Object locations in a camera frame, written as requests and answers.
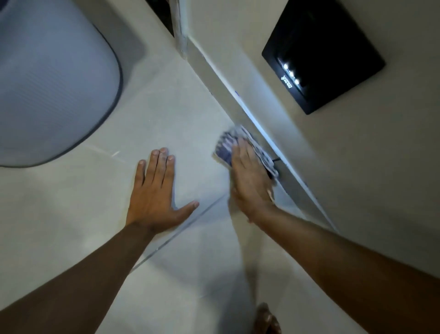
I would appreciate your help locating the white skirting board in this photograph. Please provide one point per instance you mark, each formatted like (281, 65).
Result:
(247, 117)

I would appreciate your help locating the person's left thumb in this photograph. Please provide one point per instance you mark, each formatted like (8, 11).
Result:
(187, 209)

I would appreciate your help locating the person's left hand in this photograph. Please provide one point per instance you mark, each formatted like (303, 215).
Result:
(151, 203)

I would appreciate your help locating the person's left middle finger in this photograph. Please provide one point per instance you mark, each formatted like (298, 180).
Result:
(161, 166)

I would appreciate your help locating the person's right forearm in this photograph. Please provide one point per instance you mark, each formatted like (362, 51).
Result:
(347, 271)

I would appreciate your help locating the white door frame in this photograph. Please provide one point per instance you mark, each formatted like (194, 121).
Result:
(179, 27)

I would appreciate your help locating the person's right fingers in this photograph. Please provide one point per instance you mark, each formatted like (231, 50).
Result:
(244, 153)

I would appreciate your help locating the black wall switch panel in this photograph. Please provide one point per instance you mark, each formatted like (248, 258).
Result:
(319, 51)

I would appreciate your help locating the person's foot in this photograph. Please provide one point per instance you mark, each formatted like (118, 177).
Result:
(266, 320)

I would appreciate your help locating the grey blue mat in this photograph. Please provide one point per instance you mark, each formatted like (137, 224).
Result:
(51, 82)

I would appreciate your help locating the blue white checked cloth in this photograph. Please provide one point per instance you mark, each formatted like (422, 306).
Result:
(225, 146)

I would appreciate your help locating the person's left little finger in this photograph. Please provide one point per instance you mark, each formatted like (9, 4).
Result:
(139, 174)

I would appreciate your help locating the person's left forearm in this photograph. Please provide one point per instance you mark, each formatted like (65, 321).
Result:
(65, 285)

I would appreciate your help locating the person's right hand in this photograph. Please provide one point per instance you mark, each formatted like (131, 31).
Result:
(251, 182)

